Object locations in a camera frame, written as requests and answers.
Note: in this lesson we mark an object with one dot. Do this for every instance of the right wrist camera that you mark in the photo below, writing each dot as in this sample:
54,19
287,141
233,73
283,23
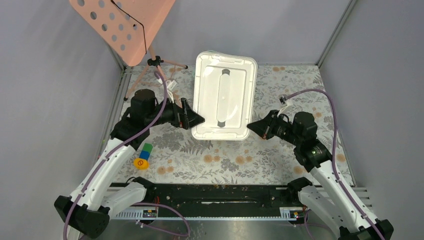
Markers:
286,104

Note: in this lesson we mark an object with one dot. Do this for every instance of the pink perforated music stand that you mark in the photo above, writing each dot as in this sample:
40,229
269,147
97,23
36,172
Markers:
129,28

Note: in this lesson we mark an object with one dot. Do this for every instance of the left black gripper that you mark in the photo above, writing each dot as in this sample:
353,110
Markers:
185,117

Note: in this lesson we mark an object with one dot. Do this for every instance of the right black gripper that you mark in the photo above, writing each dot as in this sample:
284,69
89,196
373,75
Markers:
264,127

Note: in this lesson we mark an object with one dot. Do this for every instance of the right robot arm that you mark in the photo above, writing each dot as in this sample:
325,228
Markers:
343,211

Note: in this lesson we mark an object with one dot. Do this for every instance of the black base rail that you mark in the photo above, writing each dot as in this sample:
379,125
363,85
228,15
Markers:
221,201

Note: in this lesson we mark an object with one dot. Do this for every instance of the white plastic bin lid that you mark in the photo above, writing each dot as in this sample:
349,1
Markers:
224,89

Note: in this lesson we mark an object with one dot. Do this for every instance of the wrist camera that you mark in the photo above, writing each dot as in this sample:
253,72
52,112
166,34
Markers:
286,104
170,84

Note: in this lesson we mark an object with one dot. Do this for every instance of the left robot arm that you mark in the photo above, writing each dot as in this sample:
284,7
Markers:
87,209

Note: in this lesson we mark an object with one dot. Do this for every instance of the yellow capped bottle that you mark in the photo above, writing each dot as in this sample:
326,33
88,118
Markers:
141,164

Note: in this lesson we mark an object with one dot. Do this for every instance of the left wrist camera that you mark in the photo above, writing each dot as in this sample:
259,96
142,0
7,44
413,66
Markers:
170,84

